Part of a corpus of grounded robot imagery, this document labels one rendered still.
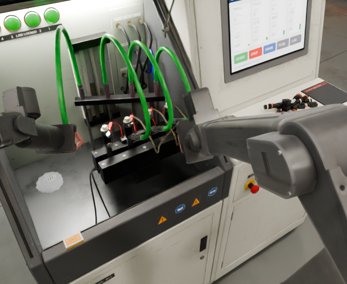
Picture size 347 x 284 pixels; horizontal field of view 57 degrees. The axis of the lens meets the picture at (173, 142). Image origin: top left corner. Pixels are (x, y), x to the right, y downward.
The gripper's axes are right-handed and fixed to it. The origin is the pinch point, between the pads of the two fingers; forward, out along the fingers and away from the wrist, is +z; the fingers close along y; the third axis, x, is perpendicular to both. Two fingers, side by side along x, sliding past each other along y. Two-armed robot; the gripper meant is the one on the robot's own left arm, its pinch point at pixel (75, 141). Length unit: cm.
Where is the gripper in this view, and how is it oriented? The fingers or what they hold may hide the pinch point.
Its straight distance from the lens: 88.4
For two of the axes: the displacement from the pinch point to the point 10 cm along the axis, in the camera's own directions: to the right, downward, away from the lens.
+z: 2.5, 0.8, 9.7
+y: -9.7, 0.6, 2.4
